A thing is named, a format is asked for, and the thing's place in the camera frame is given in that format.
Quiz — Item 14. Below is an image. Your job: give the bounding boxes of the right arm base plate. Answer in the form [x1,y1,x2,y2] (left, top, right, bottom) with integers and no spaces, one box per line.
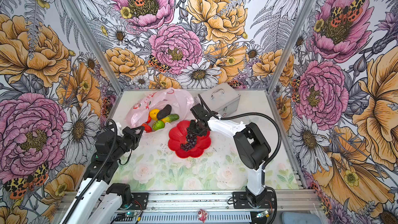
[232,190,277,209]

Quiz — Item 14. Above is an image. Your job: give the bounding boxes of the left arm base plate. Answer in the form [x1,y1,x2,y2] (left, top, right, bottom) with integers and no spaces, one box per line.
[123,192,149,211]

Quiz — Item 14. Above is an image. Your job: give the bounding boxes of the green apple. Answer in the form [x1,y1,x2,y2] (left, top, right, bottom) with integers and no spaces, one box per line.
[152,120,165,131]

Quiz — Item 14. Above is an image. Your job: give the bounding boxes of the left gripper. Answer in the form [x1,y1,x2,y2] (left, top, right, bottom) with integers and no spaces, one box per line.
[111,126,144,160]

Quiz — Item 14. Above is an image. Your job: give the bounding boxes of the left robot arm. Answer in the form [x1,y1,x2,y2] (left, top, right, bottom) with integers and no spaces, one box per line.
[60,126,145,224]

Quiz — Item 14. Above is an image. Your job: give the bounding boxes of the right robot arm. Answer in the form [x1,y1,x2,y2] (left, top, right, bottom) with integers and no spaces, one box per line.
[188,104,271,208]

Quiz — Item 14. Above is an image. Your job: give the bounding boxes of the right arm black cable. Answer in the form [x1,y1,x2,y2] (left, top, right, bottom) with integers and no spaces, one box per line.
[198,94,282,224]

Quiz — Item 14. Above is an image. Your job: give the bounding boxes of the silver metal case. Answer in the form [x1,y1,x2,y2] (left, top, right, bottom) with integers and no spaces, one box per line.
[200,83,240,117]

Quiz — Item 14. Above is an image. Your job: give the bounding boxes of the small pink red object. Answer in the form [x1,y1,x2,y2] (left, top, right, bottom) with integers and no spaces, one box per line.
[198,209,208,223]

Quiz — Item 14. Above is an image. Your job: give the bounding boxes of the green orange papaya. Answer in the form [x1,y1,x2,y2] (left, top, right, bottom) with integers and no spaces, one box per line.
[161,114,179,123]

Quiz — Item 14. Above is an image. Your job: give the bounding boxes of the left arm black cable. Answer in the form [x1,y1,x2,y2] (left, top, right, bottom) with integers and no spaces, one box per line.
[60,119,118,224]

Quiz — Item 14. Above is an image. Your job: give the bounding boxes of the aluminium front rail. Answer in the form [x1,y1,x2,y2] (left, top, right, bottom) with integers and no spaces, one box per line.
[117,189,322,213]

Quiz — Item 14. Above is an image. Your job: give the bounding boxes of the dark grape bunch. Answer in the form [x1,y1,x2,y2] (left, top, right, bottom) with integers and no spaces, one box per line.
[180,133,197,151]

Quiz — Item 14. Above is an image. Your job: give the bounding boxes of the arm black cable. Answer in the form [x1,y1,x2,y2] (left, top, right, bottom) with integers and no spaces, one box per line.
[60,119,118,224]
[198,94,282,224]

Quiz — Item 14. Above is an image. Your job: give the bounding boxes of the green circuit board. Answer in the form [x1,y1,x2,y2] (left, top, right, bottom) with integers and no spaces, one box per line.
[116,212,140,222]

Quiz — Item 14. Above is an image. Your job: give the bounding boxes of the white perforated cable duct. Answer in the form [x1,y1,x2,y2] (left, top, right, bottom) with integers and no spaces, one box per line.
[111,212,252,224]

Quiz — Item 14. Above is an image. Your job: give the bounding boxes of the pink plastic bag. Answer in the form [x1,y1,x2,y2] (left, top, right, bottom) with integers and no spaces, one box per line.
[125,88,194,128]

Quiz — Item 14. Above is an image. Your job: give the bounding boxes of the red flower-shaped plate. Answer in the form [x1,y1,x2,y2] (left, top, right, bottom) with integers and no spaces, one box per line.
[168,120,211,159]

